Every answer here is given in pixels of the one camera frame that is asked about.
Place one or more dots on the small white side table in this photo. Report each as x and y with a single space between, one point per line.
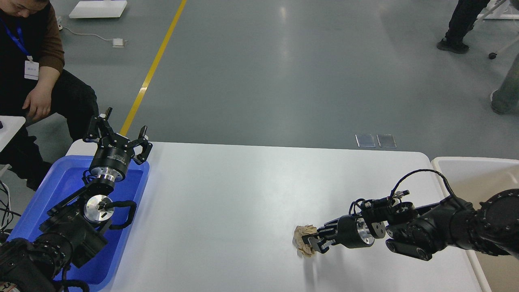
10 126

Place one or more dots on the brown paper ball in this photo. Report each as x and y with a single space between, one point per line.
304 249

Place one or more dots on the person in grey trousers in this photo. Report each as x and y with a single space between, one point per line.
505 98

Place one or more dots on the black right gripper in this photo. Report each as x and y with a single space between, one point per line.
351 232

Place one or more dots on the white power adapter with cable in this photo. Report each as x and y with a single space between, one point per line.
115 42

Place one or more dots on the standing person in black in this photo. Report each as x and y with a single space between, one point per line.
461 22

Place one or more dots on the left metal floor plate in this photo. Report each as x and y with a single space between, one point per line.
365 141

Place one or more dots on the blue plastic bin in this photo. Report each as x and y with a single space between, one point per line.
64 178

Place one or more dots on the white frame with caster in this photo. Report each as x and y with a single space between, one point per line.
501 10

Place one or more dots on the beige plastic bin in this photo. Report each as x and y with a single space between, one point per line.
475 180

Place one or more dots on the seated person's hand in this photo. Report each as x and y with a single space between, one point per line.
38 103

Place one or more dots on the seated person in brown sweater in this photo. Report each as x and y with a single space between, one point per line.
31 54

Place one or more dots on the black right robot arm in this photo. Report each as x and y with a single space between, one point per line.
419 232

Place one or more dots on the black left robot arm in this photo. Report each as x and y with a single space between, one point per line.
74 232

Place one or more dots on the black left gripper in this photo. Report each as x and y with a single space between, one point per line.
112 157

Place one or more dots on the white flat board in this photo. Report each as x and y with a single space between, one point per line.
98 9

